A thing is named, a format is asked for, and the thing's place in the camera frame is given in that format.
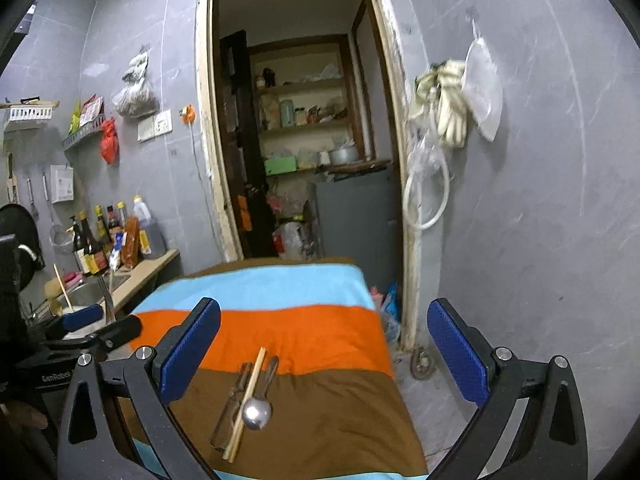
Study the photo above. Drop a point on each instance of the grey cabinet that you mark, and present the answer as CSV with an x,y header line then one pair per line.
x,y
357,217

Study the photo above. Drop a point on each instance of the silver fork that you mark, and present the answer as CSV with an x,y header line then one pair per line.
x,y
109,309

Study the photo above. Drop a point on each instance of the large vinegar jug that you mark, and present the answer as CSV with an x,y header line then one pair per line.
x,y
152,245

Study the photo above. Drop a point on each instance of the grey wall shelf rack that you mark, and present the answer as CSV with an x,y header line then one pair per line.
x,y
83,133

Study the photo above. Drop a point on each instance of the yellow sponge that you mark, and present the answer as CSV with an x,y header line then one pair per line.
x,y
52,289

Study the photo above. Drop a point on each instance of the silver spoon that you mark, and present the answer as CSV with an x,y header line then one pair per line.
x,y
258,410

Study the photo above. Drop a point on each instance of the white wall holder box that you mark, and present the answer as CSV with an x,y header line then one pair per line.
x,y
61,184

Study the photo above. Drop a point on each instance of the dark soy sauce bottle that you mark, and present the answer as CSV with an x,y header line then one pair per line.
x,y
93,253

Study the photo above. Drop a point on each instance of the orange spice packet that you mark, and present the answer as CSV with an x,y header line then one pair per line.
x,y
129,254

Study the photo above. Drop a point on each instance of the wooden chopstick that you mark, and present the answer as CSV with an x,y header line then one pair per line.
x,y
233,446
63,288

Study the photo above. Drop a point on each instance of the metal strainer ladle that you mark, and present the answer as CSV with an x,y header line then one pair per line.
x,y
59,238

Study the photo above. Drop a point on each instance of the red plastic bag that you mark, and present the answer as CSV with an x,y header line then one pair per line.
x,y
109,144

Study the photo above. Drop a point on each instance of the striped blue orange brown towel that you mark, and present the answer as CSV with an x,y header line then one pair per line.
x,y
337,411

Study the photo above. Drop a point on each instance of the hanging white mesh bag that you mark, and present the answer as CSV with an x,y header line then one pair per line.
x,y
481,86

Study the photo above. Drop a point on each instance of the white wall socket panel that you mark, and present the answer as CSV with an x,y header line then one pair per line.
x,y
154,125

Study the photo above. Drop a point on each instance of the stainless steel sink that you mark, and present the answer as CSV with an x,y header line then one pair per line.
x,y
88,292

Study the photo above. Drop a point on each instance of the metal pot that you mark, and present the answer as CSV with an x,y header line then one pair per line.
x,y
345,155

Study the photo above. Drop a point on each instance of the black wok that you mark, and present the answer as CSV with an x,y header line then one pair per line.
x,y
17,220

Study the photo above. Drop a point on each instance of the hanging clear bag of goods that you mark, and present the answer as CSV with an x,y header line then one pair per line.
x,y
136,99

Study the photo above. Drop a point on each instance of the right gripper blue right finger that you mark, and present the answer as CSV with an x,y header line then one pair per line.
x,y
464,349

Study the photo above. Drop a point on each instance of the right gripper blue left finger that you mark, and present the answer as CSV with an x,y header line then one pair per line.
x,y
182,349

